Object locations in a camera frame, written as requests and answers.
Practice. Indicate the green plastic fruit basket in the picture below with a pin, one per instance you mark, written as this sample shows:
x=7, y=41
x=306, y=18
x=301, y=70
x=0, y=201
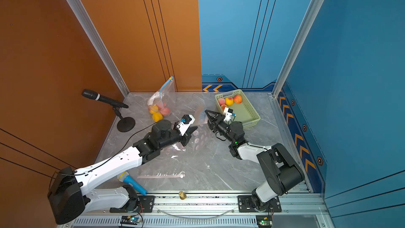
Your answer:
x=244, y=111

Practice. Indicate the yellow peach pink spot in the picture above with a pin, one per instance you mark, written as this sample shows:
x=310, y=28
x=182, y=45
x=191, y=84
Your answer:
x=229, y=101

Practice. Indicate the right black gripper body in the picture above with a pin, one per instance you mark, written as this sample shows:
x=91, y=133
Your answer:
x=224, y=129

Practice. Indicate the clear blue-zipper zip bag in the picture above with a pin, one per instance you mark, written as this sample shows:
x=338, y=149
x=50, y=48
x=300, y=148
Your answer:
x=165, y=96

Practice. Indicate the left green circuit board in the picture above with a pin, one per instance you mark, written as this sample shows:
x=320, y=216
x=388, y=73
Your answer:
x=129, y=221

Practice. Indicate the brass knob on rail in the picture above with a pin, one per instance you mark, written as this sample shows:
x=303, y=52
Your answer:
x=182, y=195

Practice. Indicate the right green circuit board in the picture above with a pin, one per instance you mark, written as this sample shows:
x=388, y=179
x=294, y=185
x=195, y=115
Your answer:
x=264, y=221

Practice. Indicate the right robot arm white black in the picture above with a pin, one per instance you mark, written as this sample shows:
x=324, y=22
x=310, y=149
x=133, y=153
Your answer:
x=280, y=169

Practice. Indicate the pink peach basket corner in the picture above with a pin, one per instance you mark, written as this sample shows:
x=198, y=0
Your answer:
x=221, y=101

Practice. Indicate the pink-dotted zip bag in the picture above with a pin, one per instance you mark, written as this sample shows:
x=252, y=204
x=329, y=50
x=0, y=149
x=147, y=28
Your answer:
x=201, y=136

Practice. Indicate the orange red wrinkled peach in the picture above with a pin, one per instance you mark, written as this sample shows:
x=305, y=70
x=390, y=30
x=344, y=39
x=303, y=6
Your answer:
x=238, y=99

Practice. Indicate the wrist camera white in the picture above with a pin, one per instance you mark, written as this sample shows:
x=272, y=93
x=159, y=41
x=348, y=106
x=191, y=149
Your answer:
x=229, y=115
x=184, y=123

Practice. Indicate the blue handheld microphone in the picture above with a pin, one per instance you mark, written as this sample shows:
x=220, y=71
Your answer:
x=126, y=178

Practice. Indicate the aluminium front rail frame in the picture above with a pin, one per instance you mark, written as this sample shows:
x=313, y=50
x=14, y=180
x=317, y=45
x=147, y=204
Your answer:
x=214, y=210

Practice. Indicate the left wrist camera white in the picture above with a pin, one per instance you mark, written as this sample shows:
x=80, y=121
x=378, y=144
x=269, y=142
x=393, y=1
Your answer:
x=184, y=123

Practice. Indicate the small yellow pink peach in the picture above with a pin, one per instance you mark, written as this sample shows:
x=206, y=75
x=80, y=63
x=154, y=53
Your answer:
x=223, y=107

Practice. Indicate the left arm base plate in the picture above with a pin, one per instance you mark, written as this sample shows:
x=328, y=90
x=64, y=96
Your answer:
x=139, y=204

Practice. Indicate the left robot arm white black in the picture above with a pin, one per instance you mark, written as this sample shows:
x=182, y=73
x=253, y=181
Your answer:
x=68, y=194

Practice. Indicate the green circuit board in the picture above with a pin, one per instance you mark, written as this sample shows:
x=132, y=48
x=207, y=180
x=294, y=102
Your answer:
x=129, y=221
x=264, y=221

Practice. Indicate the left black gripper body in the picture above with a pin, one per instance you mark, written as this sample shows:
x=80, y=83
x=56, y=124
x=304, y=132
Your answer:
x=174, y=137

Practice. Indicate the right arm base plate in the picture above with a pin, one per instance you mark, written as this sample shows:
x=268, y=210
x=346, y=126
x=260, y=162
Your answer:
x=250, y=203

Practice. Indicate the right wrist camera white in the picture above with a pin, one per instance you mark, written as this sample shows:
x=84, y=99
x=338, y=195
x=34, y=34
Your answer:
x=229, y=115

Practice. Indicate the black microphone on stand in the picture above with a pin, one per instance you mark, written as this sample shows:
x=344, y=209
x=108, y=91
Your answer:
x=125, y=124

